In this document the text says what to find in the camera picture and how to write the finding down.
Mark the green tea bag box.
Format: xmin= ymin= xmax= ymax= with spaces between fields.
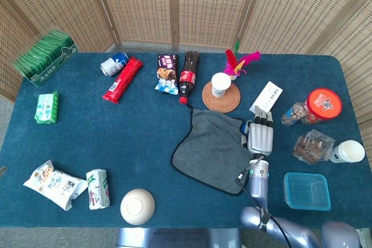
xmin=12 ymin=29 xmax=79 ymax=88

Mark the small clear jar blue label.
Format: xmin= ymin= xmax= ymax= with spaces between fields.
xmin=280 ymin=102 xmax=309 ymax=127

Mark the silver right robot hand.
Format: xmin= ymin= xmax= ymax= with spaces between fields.
xmin=239 ymin=105 xmax=275 ymax=156

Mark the pink feather shuttlecock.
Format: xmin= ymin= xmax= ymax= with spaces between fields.
xmin=223 ymin=38 xmax=262 ymax=81

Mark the clear box of brown snacks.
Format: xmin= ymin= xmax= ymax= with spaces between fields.
xmin=292 ymin=129 xmax=335 ymax=165

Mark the white paper cup blue print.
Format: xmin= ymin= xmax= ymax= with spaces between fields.
xmin=330 ymin=139 xmax=366 ymax=164

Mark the red biscuit pack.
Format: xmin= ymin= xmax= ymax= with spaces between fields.
xmin=102 ymin=57 xmax=144 ymax=105

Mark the woven bamboo folding screen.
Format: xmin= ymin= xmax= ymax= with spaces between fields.
xmin=0 ymin=0 xmax=372 ymax=125

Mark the beige upturned bowl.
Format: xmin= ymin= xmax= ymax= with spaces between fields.
xmin=120 ymin=188 xmax=156 ymax=226

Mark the blue table carpet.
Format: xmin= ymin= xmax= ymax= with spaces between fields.
xmin=0 ymin=52 xmax=372 ymax=229

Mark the tub with orange lid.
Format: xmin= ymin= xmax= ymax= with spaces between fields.
xmin=305 ymin=87 xmax=343 ymax=124

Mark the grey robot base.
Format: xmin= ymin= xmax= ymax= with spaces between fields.
xmin=116 ymin=227 xmax=244 ymax=248

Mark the white snack bag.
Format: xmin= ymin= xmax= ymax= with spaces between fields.
xmin=23 ymin=159 xmax=88 ymax=211

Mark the blue clear plastic container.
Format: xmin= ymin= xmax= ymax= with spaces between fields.
xmin=283 ymin=172 xmax=332 ymax=211

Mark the round woven coaster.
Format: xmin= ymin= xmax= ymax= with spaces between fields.
xmin=202 ymin=81 xmax=242 ymax=114

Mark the green tissue pack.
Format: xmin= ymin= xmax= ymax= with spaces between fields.
xmin=34 ymin=91 xmax=60 ymax=125

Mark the green and white can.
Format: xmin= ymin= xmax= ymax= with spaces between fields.
xmin=85 ymin=168 xmax=111 ymax=211

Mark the white cardboard box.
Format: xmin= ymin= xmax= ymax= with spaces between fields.
xmin=249 ymin=81 xmax=284 ymax=114

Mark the dark chocolate snack bag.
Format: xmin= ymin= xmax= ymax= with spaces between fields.
xmin=154 ymin=53 xmax=180 ymax=96

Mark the cola bottle with red cap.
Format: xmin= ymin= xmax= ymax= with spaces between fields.
xmin=178 ymin=51 xmax=201 ymax=105

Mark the blue and white can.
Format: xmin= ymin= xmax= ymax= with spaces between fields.
xmin=99 ymin=51 xmax=130 ymax=78

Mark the grey and blue cloth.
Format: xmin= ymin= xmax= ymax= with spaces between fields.
xmin=170 ymin=104 xmax=253 ymax=197

